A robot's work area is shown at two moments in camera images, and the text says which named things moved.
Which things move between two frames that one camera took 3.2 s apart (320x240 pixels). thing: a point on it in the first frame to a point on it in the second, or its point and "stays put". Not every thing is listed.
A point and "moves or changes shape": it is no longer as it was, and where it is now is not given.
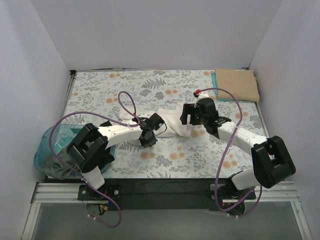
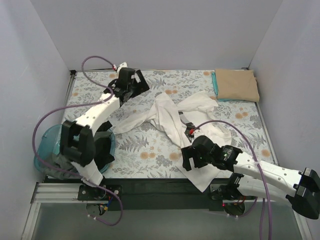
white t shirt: (172, 126) moves or changes shape
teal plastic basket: (57, 138) stays put
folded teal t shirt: (215, 85) stays put
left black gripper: (155, 120) to (136, 81)
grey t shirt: (61, 166) stays put
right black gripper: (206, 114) to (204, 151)
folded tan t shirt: (242, 83) stays put
